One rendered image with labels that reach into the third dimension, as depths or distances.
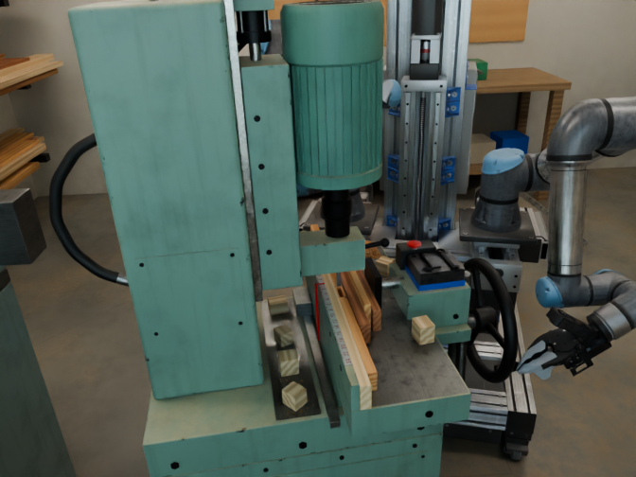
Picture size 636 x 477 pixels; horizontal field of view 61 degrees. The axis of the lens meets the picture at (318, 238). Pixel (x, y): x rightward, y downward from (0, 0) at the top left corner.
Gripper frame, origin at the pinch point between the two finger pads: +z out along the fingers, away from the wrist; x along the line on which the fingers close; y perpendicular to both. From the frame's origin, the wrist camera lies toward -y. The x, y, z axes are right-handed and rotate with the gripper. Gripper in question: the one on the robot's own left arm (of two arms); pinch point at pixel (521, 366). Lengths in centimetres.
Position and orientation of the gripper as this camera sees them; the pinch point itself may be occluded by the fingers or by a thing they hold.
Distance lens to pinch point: 134.3
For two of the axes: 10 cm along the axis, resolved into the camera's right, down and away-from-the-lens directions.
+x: -1.6, -4.3, 8.9
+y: 5.3, 7.2, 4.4
